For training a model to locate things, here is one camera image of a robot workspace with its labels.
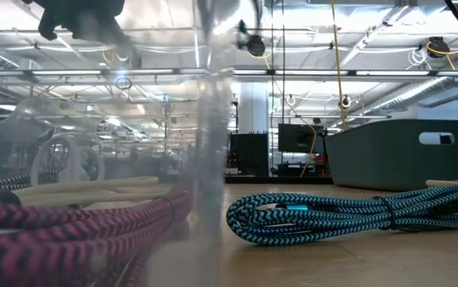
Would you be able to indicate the silver ventilation duct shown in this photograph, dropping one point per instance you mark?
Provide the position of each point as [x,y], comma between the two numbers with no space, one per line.
[412,93]

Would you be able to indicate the black cabinet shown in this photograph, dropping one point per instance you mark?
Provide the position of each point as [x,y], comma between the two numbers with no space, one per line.
[248,153]

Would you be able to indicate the dark room monitor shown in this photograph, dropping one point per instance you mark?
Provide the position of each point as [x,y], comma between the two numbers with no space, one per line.
[300,137]

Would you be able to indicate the clear plastic box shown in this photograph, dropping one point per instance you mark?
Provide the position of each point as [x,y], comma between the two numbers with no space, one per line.
[133,119]

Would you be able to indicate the white building column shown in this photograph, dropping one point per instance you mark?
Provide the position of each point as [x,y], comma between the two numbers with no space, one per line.
[252,107]

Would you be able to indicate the long overhead light bar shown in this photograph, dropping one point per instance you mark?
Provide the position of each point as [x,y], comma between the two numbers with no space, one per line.
[392,72]

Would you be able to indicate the teal plastic bin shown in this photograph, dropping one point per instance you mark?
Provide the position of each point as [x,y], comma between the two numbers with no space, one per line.
[372,159]

